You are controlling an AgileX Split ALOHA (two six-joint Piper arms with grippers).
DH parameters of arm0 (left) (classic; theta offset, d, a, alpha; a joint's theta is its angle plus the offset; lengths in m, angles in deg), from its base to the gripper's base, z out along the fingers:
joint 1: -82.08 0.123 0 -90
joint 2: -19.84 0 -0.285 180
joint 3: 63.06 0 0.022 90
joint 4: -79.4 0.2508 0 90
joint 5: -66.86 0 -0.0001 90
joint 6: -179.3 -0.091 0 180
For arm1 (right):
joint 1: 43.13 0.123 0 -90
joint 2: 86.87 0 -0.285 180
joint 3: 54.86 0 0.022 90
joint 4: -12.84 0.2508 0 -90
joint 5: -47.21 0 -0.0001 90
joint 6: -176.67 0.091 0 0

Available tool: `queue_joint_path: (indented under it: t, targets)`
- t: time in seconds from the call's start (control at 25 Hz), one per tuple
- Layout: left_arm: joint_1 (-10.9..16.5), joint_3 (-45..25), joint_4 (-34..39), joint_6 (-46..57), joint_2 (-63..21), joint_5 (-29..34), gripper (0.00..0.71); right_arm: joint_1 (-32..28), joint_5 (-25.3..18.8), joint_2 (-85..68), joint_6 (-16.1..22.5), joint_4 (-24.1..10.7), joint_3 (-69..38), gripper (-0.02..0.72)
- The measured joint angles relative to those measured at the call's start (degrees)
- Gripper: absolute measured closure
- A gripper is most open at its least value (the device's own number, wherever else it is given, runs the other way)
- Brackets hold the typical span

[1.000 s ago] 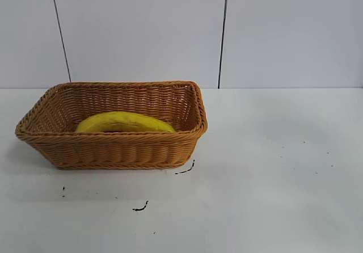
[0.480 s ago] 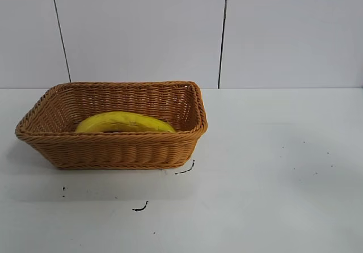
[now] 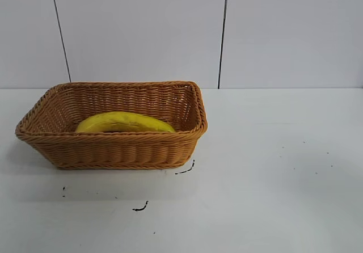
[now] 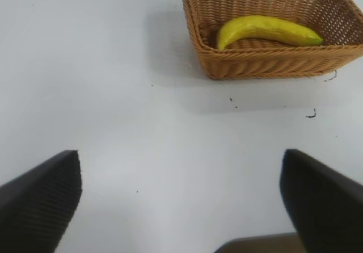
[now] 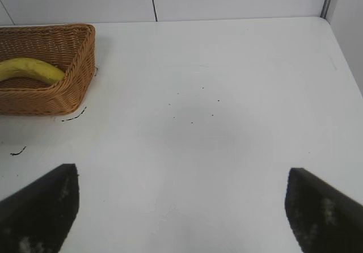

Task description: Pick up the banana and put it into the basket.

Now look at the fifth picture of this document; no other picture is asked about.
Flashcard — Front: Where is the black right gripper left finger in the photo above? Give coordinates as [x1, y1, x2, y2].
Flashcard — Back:
[0, 163, 80, 253]

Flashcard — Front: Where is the yellow banana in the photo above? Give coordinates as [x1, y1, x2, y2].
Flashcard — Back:
[0, 57, 66, 85]

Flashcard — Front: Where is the brown wicker basket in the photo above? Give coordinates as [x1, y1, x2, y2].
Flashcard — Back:
[0, 23, 96, 116]

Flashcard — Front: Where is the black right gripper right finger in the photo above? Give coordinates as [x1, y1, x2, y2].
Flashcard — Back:
[284, 167, 363, 253]

